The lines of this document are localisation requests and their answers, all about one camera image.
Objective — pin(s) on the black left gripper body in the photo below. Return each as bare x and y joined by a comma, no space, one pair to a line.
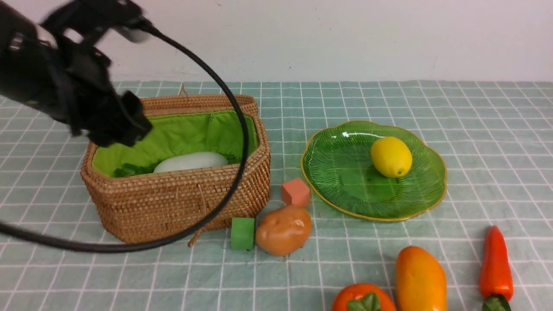
85,99

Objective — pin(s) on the white plastic radish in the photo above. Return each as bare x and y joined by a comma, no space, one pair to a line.
191,161

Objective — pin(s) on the brown plastic potato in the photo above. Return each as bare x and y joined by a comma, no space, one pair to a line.
284,230

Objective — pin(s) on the yellow plastic lemon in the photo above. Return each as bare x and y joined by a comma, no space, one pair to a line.
391,157

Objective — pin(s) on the orange plastic persimmon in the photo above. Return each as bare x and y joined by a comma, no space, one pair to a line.
363,297

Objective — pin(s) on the orange yellow plastic mango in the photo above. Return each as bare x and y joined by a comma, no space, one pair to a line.
421,283

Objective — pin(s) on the red orange plastic pepper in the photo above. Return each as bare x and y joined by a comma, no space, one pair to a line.
496,280

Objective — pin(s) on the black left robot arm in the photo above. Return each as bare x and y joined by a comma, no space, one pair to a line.
23,72

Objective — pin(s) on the woven wicker basket lid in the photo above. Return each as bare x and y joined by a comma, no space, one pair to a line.
187,102

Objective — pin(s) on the woven wicker basket green lining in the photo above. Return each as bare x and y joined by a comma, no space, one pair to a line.
136,205

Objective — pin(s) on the green foam cube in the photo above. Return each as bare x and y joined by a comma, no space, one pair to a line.
242,235

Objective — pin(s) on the pink foam cube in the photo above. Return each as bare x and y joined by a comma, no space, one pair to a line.
296,192

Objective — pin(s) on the green glass leaf plate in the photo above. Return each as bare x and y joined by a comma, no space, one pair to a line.
337,166

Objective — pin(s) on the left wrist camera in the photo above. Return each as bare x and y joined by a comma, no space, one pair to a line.
93,18

